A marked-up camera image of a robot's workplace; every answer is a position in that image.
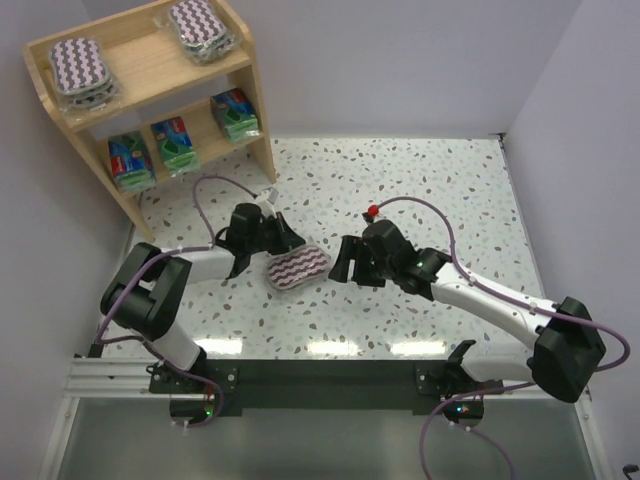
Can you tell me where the purple wavy sponge pack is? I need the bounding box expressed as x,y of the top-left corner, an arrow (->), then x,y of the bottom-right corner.
153,0 -> 241,65
266,244 -> 331,291
48,37 -> 122,113

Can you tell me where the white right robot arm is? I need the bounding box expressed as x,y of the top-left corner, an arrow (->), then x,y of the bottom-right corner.
329,220 -> 606,403

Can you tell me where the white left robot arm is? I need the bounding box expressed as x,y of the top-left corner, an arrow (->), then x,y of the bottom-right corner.
96,203 -> 306,377

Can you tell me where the wooden three-tier shelf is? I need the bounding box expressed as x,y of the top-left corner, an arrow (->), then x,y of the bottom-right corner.
23,1 -> 276,241

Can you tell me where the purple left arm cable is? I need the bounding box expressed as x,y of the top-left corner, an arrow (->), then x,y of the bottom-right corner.
92,175 -> 261,346

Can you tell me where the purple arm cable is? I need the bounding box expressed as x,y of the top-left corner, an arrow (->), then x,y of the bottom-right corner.
92,175 -> 261,346
374,197 -> 632,374

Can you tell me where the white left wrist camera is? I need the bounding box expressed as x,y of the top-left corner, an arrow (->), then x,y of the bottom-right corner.
254,187 -> 279,218

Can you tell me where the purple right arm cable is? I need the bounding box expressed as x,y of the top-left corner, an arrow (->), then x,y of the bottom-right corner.
374,197 -> 632,374

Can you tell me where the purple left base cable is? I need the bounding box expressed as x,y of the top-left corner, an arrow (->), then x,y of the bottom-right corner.
144,349 -> 224,430

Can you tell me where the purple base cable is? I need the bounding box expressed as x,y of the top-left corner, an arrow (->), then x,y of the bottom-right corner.
144,349 -> 224,430
417,382 -> 536,480

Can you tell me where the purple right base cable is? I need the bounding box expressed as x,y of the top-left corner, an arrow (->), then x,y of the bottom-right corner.
417,382 -> 536,480

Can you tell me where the aluminium frame rail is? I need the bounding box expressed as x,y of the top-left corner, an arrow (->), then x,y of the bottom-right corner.
63,355 -> 152,399

